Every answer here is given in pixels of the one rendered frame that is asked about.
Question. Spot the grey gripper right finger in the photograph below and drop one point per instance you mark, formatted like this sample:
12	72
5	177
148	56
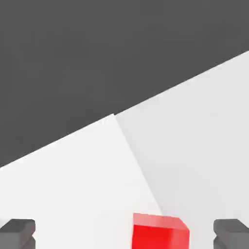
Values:
232	234

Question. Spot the small red cube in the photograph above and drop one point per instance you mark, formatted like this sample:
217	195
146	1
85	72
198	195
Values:
159	235

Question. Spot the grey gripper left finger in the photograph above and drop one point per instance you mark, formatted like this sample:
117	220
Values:
16	233

